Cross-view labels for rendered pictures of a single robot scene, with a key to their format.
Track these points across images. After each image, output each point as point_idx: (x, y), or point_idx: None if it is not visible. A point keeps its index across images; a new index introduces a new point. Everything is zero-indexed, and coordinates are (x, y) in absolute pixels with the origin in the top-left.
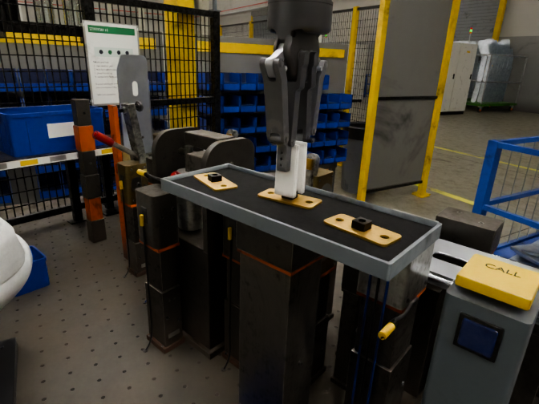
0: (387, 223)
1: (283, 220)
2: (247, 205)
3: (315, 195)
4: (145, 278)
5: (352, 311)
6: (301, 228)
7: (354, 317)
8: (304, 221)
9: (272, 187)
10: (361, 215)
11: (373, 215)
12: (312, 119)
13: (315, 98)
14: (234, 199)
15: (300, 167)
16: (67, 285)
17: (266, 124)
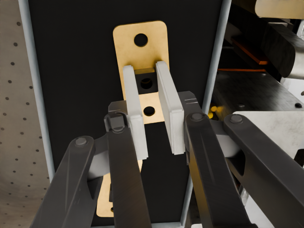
0: (158, 193)
1: (68, 120)
2: (65, 45)
3: (195, 92)
4: None
5: (238, 24)
6: (65, 149)
7: (235, 26)
8: None
9: (179, 11)
10: (161, 168)
11: (171, 176)
12: (237, 175)
13: (273, 222)
14: (68, 2)
15: (164, 117)
16: None
17: (58, 170)
